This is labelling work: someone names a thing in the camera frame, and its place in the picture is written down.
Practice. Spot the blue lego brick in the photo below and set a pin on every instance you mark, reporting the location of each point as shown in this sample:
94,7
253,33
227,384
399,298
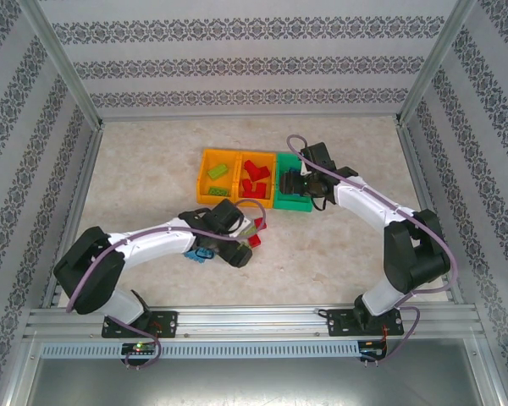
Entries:
206,254
292,171
191,256

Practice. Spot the red lego brick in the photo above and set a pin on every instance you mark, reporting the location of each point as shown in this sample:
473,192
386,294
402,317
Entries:
260,190
260,223
250,166
263,172
254,241
247,185

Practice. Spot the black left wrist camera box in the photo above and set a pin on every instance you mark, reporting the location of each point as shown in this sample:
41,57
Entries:
226,213

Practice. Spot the yellow plastic bin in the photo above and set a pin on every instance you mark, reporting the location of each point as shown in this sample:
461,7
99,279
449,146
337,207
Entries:
275,186
205,182

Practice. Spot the small circuit board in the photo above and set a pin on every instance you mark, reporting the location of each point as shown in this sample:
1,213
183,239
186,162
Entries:
372,349
139,348

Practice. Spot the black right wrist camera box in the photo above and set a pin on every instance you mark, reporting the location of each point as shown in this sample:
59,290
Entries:
319,155

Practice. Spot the green lego brick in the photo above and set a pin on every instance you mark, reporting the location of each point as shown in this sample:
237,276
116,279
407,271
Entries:
247,230
219,191
218,170

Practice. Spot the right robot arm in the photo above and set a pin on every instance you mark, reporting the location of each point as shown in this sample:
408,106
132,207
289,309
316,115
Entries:
364,203

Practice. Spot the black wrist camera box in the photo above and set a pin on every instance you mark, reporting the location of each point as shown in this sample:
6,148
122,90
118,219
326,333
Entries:
226,213
319,155

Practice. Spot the green plastic bin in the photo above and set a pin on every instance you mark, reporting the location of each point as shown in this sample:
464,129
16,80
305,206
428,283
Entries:
292,205

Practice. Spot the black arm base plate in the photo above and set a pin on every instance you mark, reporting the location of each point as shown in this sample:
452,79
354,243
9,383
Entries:
165,323
343,323

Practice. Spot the aluminium mounting rail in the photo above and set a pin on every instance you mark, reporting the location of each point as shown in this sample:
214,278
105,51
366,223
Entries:
254,321

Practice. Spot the aluminium frame post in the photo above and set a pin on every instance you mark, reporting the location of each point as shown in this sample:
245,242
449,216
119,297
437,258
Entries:
67,63
434,63

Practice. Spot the aluminium frame rail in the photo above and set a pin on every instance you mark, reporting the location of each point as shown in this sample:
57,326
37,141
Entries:
250,117
415,169
75,211

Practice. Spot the grey metal sheet panel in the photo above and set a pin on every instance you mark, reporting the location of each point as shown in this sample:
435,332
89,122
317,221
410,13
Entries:
254,385

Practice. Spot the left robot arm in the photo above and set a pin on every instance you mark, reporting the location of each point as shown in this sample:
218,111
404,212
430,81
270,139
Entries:
152,243

